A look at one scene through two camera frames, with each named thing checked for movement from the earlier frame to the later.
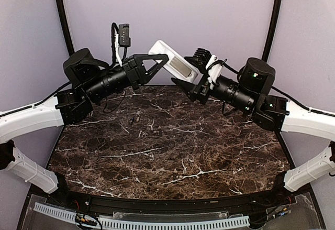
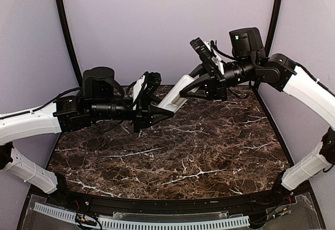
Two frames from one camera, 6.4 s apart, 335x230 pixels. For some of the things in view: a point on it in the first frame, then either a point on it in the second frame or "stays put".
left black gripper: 130,63 to 145,113
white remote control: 177,66 to 174,100
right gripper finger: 189,88 to 198,70
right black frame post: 277,9 stays put
